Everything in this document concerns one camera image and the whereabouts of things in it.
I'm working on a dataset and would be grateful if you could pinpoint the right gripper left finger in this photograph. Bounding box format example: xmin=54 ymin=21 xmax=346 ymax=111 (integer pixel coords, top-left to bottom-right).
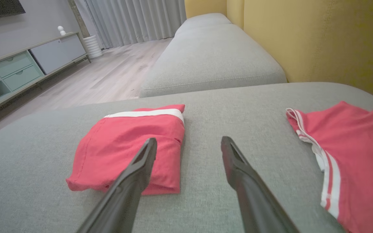
xmin=76 ymin=138 xmax=158 ymax=233

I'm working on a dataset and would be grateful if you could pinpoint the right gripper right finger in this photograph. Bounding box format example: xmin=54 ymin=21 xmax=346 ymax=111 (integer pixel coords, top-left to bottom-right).
xmin=220 ymin=136 xmax=300 ymax=233

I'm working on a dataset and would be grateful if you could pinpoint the red Bulls basketball jersey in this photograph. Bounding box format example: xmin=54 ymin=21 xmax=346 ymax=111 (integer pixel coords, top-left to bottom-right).
xmin=286 ymin=101 xmax=373 ymax=233

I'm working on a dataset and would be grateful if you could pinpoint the large grey sofa seat cushion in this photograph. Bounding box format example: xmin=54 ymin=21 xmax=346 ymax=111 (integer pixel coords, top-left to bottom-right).
xmin=0 ymin=82 xmax=373 ymax=233

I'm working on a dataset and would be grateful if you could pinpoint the white ribbed floor vase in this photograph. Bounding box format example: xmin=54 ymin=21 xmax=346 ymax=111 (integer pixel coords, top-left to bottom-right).
xmin=82 ymin=35 xmax=103 ymax=59

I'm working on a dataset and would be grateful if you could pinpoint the mint green cabinet drawer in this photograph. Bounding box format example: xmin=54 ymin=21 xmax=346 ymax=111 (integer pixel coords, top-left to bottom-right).
xmin=0 ymin=52 xmax=33 ymax=78
xmin=3 ymin=65 xmax=45 ymax=92

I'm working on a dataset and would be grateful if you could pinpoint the grey cabinet door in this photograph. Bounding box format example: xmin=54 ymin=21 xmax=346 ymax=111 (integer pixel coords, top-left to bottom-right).
xmin=30 ymin=34 xmax=87 ymax=75

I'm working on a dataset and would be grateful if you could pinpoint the light grey curtain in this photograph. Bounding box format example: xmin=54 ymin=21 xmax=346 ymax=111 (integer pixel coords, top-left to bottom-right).
xmin=73 ymin=0 xmax=187 ymax=50

